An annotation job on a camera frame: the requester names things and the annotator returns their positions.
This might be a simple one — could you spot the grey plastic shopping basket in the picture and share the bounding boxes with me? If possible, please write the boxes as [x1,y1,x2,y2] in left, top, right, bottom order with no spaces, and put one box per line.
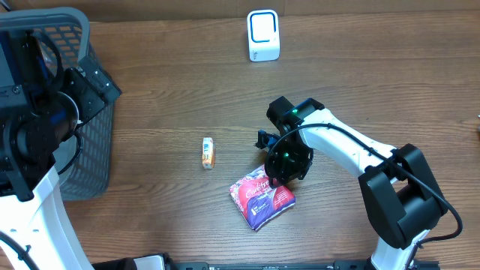
[1,7,119,201]

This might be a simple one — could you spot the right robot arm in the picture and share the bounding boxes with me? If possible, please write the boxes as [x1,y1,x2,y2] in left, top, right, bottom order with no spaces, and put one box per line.
[256,97,451,269]

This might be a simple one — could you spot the white barcode scanner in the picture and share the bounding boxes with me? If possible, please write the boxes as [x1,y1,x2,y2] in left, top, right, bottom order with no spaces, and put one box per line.
[247,9,281,62]

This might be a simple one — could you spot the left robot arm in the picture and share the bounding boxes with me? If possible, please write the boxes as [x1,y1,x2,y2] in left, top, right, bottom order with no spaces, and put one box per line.
[1,30,121,269]

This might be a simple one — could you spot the small orange box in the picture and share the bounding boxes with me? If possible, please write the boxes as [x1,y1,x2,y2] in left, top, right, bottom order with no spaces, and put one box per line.
[202,137,215,170]

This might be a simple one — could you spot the red purple pad pack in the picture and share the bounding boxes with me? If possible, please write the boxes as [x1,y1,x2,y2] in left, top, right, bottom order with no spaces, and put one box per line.
[229,165,296,231]

